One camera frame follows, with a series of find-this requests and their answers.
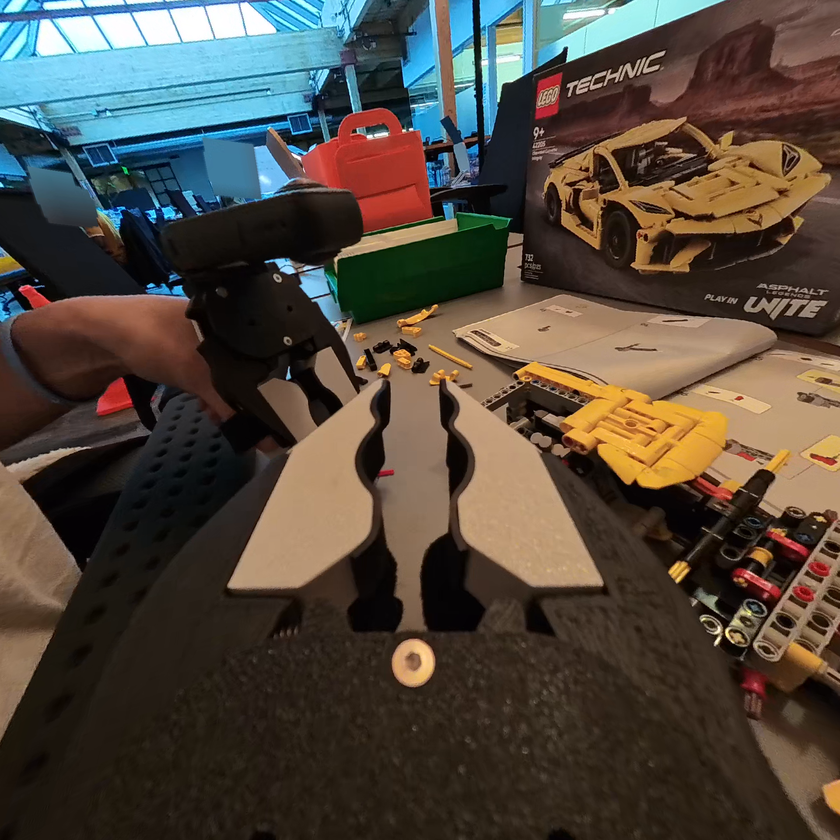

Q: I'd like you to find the orange cone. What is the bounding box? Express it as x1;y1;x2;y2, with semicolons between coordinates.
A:
95;376;137;417

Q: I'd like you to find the yellow toy car model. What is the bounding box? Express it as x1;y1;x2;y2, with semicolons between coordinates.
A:
482;361;840;721

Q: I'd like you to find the black office chair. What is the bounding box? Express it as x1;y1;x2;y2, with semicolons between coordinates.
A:
430;49;568;219

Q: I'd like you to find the white papers stack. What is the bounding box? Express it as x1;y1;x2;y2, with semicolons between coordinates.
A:
333;218;460;271

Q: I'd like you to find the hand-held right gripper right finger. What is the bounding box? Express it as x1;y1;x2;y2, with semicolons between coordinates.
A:
420;379;606;632

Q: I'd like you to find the orange bag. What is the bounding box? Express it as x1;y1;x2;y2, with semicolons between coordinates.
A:
301;107;435;235

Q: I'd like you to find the black floor lamp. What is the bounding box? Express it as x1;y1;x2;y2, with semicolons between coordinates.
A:
471;0;488;142

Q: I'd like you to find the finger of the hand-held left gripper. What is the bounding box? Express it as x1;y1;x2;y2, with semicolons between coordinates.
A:
259;364;319;448
292;331;368;413

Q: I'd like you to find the grey desk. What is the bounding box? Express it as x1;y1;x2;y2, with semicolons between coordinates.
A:
282;230;840;840

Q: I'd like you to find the green plastic bin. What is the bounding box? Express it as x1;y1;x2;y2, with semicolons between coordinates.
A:
323;211;513;324

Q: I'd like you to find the person's left hand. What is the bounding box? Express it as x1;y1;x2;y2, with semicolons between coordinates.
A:
10;294;280;455

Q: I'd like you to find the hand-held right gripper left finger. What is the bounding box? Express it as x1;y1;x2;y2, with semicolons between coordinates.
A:
226;379;403;632

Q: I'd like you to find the black perforated chair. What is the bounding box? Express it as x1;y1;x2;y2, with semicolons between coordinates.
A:
0;394;293;821

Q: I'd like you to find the toy car box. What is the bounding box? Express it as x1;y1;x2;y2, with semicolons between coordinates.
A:
521;0;840;337

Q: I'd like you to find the person's white shirt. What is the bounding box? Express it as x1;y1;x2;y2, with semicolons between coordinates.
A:
0;446;84;739

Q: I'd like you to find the grey instruction booklet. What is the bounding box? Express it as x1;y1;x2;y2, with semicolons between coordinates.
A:
453;294;840;526

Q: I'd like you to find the pile of yellow black pieces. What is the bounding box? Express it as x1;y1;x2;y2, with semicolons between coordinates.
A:
353;304;475;389

